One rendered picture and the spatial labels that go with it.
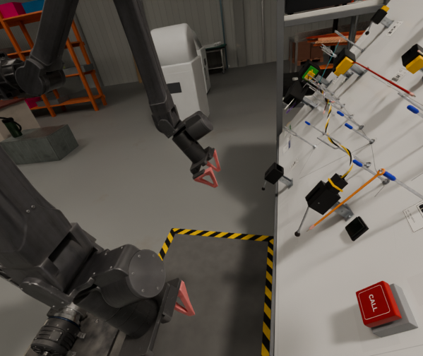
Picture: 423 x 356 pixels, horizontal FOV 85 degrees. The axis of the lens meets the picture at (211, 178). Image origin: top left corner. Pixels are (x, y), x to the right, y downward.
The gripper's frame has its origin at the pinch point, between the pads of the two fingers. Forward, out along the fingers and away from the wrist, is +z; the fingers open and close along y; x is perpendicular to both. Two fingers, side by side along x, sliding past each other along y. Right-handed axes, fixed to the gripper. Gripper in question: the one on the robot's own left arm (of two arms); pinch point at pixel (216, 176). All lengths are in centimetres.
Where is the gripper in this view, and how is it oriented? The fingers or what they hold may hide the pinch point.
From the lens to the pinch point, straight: 79.9
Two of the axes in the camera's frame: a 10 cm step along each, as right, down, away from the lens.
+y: 1.3, -5.7, 8.1
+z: 6.2, 6.9, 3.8
